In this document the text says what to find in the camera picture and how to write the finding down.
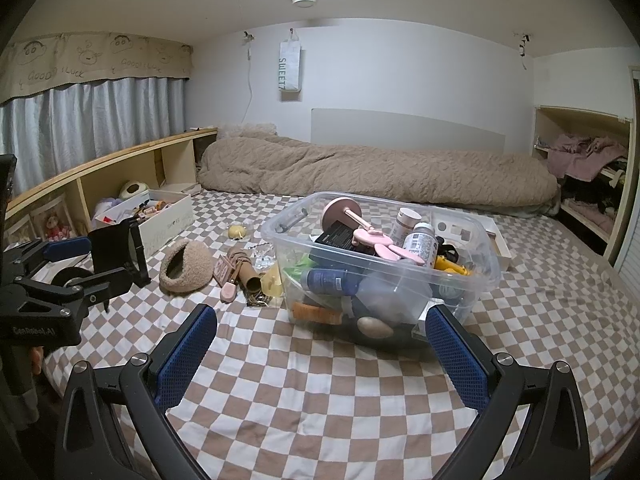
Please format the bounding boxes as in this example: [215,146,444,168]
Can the cardboard tube with rope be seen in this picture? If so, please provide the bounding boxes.
[228,247,262,295]

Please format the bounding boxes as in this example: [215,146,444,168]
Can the yellow translucent plastic piece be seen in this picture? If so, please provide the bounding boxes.
[260,263,283,307]

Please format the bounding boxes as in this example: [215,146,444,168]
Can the black tape roll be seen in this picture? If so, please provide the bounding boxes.
[51,266,93,287]

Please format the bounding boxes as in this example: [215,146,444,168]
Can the framed doll picture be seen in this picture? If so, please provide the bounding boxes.
[29,194,77,242]

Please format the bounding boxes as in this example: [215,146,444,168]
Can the wooden bedside shelf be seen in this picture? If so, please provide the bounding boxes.
[6,128,217,240]

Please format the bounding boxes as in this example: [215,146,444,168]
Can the white cardboard box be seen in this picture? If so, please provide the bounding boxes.
[96,190,194,259]

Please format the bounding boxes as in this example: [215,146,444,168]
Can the grey curtain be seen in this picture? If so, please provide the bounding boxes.
[1,78,186,195]

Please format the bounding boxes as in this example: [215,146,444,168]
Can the red playing card box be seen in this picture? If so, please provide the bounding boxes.
[213,255,234,287]

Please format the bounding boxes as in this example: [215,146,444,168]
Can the small yellow item in bag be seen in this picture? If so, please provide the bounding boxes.
[228,224,247,240]

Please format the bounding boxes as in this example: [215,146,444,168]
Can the clear beaded tiara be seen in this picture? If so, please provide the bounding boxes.
[245,240,277,273]

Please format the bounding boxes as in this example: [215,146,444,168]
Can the orange rectangular sponge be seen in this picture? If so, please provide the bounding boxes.
[292,302,343,326]

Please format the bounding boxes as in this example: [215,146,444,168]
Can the beige printed curtain valance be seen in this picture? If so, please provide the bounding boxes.
[1,32,193,102]

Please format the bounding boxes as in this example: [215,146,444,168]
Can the brown quilted duvet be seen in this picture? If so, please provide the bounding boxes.
[198,131,560,211]

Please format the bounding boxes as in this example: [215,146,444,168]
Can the green patterned packet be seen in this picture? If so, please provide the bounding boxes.
[283,256,318,286]

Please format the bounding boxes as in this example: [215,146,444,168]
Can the yellow item in bin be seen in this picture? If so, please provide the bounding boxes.
[434,255,472,276]

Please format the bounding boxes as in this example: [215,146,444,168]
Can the dark blue spray can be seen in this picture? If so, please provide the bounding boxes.
[300,268,362,297]

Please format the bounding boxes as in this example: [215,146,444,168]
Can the beige egg shaped ball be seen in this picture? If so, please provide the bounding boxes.
[357,316,394,339]

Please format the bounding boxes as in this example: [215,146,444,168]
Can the white shallow tray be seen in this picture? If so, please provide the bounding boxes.
[433,210,512,272]

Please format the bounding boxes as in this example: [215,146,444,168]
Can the white pill bottle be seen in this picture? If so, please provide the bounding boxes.
[402,222,438,268]

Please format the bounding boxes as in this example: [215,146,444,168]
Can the clear plastic storage bin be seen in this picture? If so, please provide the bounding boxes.
[262,192,502,348]

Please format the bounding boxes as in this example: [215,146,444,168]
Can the black box in bin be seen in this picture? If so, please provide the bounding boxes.
[309,221,375,268]

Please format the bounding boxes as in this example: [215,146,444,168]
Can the pink handheld fan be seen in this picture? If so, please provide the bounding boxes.
[321,196,425,266]

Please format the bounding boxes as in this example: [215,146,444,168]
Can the grey lidded jar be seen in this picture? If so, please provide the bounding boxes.
[390,207,422,246]

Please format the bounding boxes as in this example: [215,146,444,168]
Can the pink clothes pile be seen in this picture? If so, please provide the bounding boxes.
[547,134,627,182]

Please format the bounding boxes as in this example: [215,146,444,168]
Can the wooden closet shelf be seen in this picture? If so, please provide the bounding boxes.
[533,105,639,263]

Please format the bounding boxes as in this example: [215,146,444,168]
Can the grey headboard panel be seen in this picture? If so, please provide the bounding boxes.
[310,108,506,154]

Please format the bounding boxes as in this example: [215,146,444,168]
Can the white hanging sweet bag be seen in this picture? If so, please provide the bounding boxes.
[278,28,302,93]

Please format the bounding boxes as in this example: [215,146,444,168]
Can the white hanging cord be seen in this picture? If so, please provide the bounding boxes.
[242,30,256,129]

